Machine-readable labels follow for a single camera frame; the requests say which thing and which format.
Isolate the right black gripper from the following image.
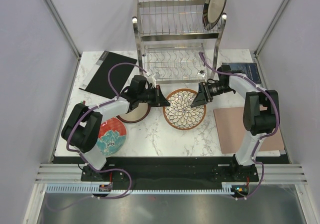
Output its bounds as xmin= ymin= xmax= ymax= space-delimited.
xmin=190 ymin=81 xmax=234 ymax=107

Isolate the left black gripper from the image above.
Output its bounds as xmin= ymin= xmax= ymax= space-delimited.
xmin=137 ymin=85 xmax=171 ymax=107

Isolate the dark red rimmed plate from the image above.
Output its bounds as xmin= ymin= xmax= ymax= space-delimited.
xmin=117 ymin=103 xmax=150 ymax=123

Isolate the white petal pattern plate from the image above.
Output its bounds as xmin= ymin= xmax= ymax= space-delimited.
xmin=163 ymin=88 xmax=207 ymax=130

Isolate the red plate with teal flower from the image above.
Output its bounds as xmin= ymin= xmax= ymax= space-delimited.
xmin=96 ymin=118 xmax=127 ymax=157

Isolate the black rimmed beige plate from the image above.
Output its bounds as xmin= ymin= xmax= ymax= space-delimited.
xmin=202 ymin=0 xmax=227 ymax=30

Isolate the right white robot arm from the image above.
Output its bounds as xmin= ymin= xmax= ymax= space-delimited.
xmin=190 ymin=65 xmax=280 ymax=181

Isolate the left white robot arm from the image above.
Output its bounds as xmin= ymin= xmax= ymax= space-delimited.
xmin=61 ymin=75 xmax=171 ymax=181

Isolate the stainless steel dish rack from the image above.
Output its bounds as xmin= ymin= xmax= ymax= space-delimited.
xmin=132 ymin=0 xmax=227 ymax=84

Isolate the pink rectangular mat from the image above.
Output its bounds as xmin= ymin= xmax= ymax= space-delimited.
xmin=213 ymin=107 xmax=285 ymax=157

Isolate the dark blue card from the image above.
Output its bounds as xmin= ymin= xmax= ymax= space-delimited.
xmin=222 ymin=62 xmax=262 ymax=84

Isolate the black notebook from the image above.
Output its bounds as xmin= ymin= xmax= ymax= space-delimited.
xmin=79 ymin=51 xmax=137 ymax=99

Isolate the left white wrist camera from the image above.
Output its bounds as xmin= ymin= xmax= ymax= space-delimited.
xmin=145 ymin=72 xmax=160 ymax=87

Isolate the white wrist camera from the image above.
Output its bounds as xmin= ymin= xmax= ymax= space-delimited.
xmin=196 ymin=70 xmax=207 ymax=83
xmin=145 ymin=72 xmax=160 ymax=87

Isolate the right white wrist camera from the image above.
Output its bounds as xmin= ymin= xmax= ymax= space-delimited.
xmin=196 ymin=70 xmax=207 ymax=83

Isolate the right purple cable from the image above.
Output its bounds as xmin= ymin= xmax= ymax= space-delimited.
xmin=198 ymin=51 xmax=280 ymax=201

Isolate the purple cable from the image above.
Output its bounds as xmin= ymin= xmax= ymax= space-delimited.
xmin=46 ymin=62 xmax=151 ymax=213
xmin=198 ymin=51 xmax=280 ymax=201

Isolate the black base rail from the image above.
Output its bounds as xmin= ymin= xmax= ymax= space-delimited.
xmin=74 ymin=156 xmax=266 ymax=191

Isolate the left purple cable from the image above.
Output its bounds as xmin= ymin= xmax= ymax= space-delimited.
xmin=46 ymin=62 xmax=151 ymax=213

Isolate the white slotted cable duct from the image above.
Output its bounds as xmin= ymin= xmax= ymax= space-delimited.
xmin=45 ymin=183 xmax=249 ymax=195

